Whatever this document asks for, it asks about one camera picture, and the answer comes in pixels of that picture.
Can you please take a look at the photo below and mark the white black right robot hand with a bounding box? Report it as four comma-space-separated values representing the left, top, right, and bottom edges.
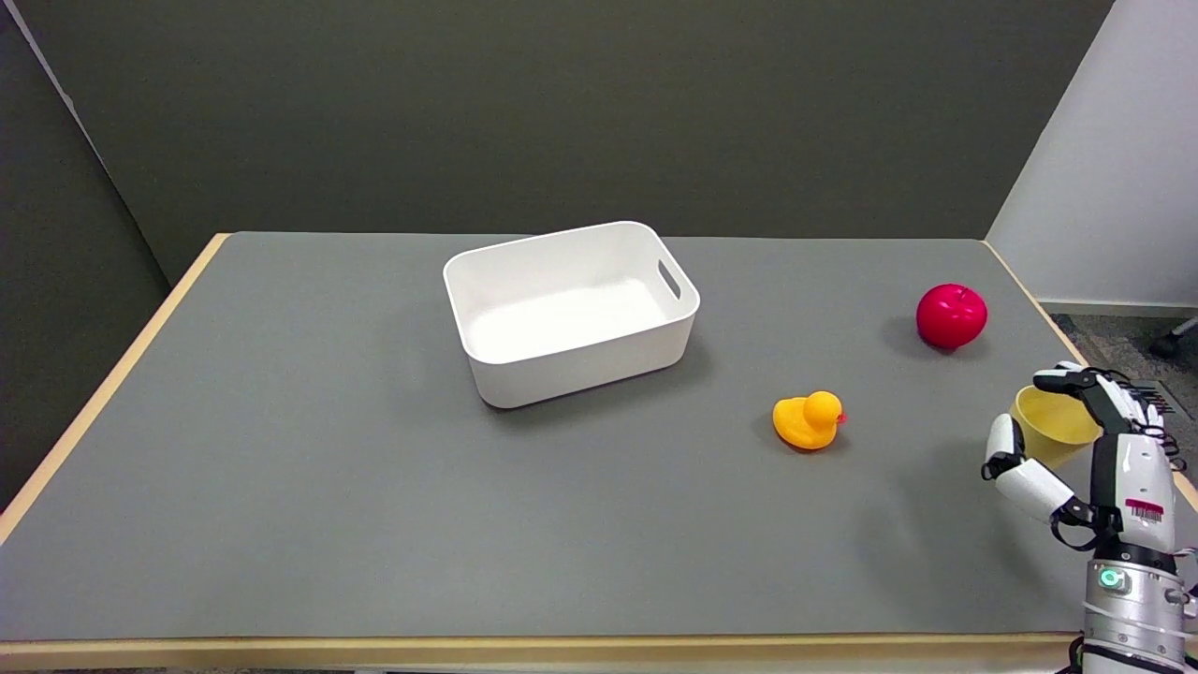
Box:
981, 362, 1182, 571

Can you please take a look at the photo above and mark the yellow plastic cup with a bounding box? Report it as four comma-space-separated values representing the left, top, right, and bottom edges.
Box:
1012, 385, 1103, 470

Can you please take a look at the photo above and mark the floor vent grille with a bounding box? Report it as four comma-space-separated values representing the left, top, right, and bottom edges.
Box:
1119, 382, 1188, 422

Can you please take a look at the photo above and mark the black chair caster leg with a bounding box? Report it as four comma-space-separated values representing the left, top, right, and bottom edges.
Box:
1151, 316, 1198, 358

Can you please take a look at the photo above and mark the red toy apple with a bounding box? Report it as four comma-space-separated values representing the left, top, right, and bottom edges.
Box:
916, 284, 988, 352

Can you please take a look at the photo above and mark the yellow rubber duck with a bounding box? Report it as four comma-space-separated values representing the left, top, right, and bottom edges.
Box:
772, 391, 847, 451

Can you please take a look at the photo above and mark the white plastic storage bin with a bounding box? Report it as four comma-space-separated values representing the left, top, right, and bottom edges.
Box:
443, 221, 701, 410

